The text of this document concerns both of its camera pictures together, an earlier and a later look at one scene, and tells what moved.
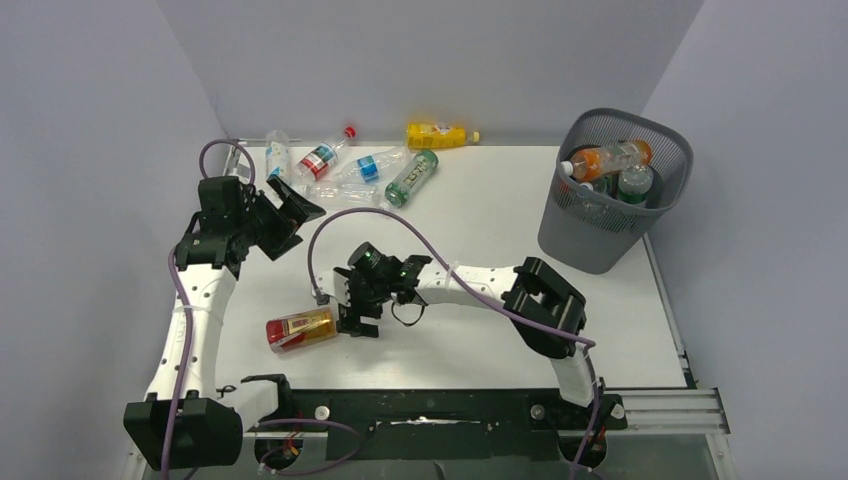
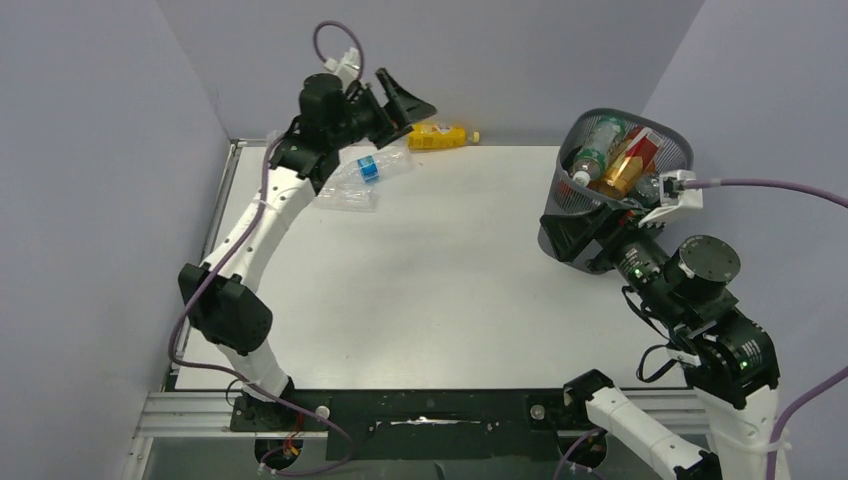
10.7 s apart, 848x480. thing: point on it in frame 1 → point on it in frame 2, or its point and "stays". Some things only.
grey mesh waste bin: [587, 233] stays
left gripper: [293, 214] → [403, 108]
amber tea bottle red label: [286, 331] → [634, 163]
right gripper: [350, 318] → [566, 231]
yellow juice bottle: [438, 136] stays
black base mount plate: [445, 423] stays
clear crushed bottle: [332, 194] stays
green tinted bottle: [414, 173] → [588, 162]
